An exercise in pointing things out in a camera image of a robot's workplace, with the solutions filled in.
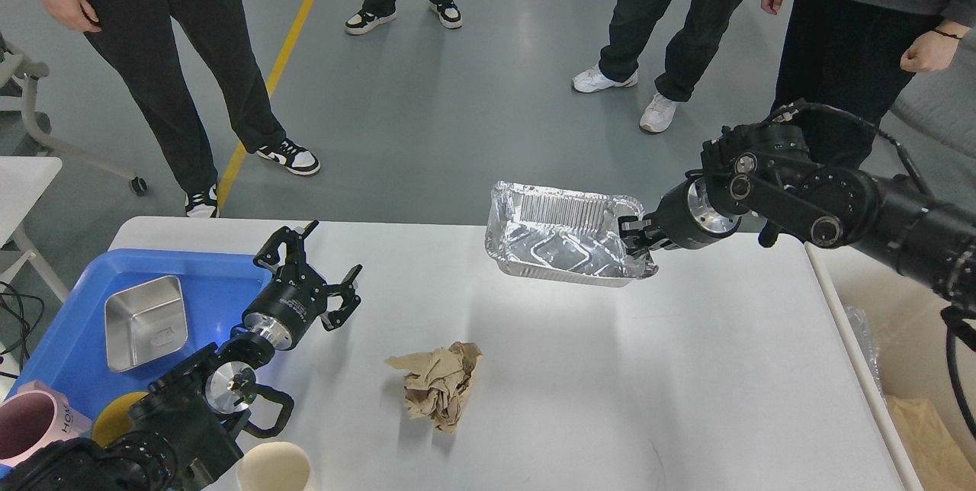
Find teal mug yellow inside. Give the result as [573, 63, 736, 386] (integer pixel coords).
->
[91, 391, 147, 448]

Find blue plastic tray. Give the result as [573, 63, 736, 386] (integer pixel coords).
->
[15, 249, 271, 419]

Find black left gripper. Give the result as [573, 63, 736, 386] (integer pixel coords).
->
[242, 220, 363, 351]

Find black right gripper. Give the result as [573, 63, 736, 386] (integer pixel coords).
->
[618, 178, 741, 257]

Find pink ribbed mug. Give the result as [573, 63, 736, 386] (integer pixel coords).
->
[1, 380, 93, 467]

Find white plastic bin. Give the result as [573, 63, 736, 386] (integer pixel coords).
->
[806, 245, 974, 490]

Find brown paper bag in bin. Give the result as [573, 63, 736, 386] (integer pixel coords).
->
[884, 395, 975, 490]

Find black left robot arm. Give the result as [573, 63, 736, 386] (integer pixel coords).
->
[2, 221, 362, 490]

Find grey wheeled chair base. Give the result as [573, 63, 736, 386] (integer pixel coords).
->
[0, 34, 148, 195]

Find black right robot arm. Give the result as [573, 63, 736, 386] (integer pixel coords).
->
[619, 101, 975, 429]

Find beige paper cup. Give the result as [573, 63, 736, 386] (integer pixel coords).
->
[236, 441, 318, 490]

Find black cables at left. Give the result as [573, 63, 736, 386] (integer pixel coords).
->
[0, 282, 45, 377]

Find white side table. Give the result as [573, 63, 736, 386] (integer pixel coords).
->
[1, 156, 69, 301]

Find person with white sneakers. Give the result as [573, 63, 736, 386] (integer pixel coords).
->
[572, 0, 775, 133]

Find stainless steel rectangular tray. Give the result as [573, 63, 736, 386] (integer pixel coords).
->
[104, 275, 188, 373]

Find brown paper napkin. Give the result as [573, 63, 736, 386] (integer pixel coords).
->
[386, 342, 483, 435]

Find person in beige top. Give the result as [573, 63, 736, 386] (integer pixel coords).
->
[40, 0, 321, 219]

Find aluminium foil container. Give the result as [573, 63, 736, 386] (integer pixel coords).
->
[485, 181, 658, 288]

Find person in grey sweater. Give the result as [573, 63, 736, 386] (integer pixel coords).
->
[761, 0, 974, 125]

